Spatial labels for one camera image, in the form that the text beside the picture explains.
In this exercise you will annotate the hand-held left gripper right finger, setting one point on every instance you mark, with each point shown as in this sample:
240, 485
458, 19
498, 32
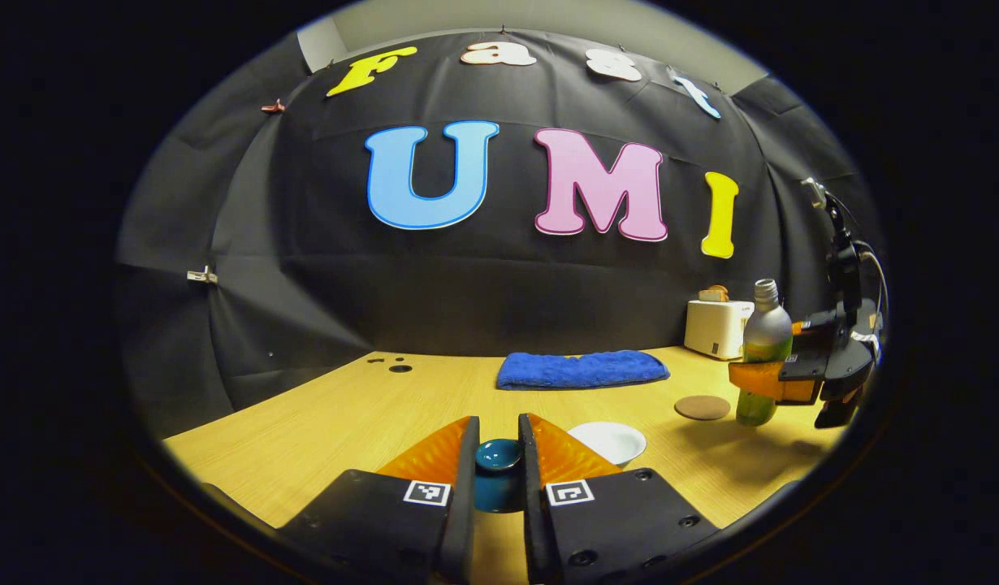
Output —
534, 504

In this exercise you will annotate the small red clip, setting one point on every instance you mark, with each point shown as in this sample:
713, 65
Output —
274, 106

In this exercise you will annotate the teal teacup white inside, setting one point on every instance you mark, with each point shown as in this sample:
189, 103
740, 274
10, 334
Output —
609, 440

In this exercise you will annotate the black backdrop cloth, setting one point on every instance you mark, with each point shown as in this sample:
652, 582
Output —
321, 276

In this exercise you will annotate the metal clip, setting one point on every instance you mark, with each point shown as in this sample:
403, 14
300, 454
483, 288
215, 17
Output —
202, 275

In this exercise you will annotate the white toaster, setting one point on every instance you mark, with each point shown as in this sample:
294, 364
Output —
715, 329

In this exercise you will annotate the silver green-label water bottle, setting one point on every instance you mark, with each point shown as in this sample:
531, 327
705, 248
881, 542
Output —
766, 333

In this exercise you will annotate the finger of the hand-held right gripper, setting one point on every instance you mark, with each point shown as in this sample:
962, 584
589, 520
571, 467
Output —
771, 380
816, 329

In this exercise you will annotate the round brown cork coaster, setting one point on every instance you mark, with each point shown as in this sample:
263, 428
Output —
702, 408

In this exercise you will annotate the blue folded towel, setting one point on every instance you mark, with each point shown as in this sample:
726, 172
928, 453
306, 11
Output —
581, 370

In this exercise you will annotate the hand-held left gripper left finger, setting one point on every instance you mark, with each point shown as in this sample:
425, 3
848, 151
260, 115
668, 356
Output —
463, 504

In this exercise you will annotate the toast slice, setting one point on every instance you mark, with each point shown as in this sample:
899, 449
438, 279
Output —
715, 293

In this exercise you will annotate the teal teacup lid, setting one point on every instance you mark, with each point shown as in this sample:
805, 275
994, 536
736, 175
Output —
499, 459

